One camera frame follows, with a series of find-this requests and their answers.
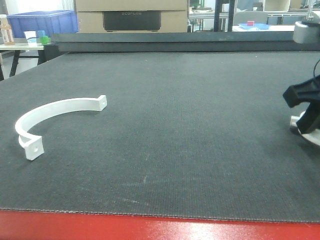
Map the black foam board stack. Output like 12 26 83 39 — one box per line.
51 31 320 53

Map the blue small cube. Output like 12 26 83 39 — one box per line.
37 30 47 38

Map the red small cube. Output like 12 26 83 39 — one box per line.
247 20 255 27

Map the white half-ring pipe clamp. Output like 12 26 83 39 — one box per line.
15 95 108 161

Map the white side table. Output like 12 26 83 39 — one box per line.
0 42 59 82

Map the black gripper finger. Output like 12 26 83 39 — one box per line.
282 75 320 108
296 102 320 134

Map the large cardboard box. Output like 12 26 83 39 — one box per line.
75 0 189 33

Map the red table frame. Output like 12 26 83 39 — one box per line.
0 210 320 240

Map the blue plastic crate background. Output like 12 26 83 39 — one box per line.
7 10 79 38

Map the white ring pipe clamp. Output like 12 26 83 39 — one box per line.
289 110 320 147

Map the brown drink bottle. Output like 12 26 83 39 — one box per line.
0 14 15 45

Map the black table mat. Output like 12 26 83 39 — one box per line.
0 52 320 223

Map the white paper cup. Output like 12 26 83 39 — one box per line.
24 31 38 47

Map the blue shallow tray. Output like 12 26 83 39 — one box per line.
238 23 270 31

